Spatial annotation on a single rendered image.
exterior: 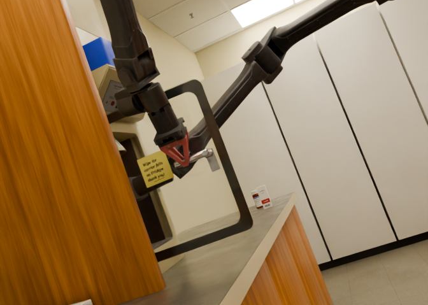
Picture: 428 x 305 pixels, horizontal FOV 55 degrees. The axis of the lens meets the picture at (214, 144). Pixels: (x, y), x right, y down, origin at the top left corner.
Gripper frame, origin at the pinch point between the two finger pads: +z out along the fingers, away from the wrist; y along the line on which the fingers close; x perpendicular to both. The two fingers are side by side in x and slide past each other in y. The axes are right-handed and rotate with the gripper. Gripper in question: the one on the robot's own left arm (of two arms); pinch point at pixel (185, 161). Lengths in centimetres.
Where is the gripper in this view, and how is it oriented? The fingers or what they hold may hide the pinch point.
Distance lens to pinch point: 98.9
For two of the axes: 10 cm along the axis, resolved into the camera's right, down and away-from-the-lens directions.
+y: -0.1, 3.5, -9.4
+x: 9.2, -3.7, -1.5
